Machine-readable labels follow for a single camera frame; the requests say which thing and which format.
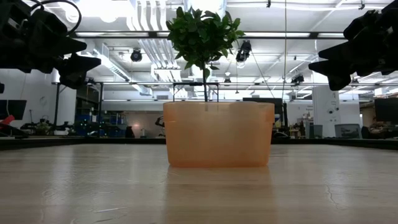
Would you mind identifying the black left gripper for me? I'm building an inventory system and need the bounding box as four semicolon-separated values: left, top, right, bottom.
0;0;102;90

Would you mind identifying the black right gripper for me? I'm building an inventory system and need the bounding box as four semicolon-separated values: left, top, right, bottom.
308;0;398;90

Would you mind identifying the orange translucent plastic basket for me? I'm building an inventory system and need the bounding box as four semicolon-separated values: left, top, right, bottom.
162;101;275;168

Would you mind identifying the white room pillar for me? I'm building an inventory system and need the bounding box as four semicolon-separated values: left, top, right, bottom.
312;85;340;138

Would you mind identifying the black metal rack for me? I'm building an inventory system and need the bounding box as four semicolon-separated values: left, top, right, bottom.
54;82;105;138

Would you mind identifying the large dark monitor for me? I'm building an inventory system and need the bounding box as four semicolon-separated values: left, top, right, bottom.
374;98;398;125

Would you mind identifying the narrow grey bin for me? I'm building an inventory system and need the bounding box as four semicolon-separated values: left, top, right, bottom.
309;124;324;139

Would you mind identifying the dark flat screen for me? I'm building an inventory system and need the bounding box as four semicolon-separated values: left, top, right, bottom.
0;99;27;121

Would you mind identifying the black monitor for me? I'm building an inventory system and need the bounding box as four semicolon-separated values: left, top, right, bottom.
242;97;287;127

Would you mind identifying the red object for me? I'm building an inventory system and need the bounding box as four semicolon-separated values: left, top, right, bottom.
0;114;16;130

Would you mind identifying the green leafy small tree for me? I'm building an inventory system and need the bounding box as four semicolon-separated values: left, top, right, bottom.
165;6;246;103

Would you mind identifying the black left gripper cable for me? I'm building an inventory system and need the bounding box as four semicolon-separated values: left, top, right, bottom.
29;0;83;37

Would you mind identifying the white ceiling air duct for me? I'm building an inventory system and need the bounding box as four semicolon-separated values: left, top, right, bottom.
91;46;153;96

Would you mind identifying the round black ceiling camera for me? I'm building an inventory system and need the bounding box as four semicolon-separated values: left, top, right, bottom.
130;48;143;63

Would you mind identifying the black table edge rail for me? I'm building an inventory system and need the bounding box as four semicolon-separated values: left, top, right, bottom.
0;136;398;151

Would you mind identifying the black hanging ceiling camera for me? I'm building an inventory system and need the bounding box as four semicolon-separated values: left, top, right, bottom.
235;40;252;62

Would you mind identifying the black metal frame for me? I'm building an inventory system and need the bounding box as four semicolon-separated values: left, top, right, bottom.
172;82;220;103

